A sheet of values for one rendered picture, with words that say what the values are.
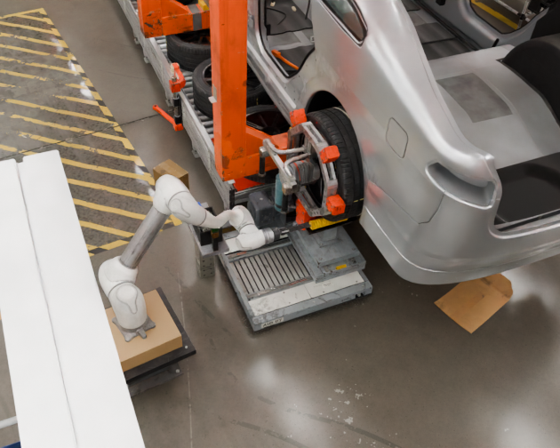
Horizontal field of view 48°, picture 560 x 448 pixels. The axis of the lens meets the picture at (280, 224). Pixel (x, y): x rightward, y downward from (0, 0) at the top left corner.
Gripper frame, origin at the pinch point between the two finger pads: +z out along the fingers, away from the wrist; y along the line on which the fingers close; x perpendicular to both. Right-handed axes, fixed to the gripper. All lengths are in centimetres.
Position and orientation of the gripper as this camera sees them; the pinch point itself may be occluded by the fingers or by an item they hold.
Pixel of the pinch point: (303, 226)
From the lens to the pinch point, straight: 368.8
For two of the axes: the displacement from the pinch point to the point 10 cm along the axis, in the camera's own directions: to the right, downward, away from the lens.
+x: -2.5, -9.7, -0.5
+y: 3.2, -0.3, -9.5
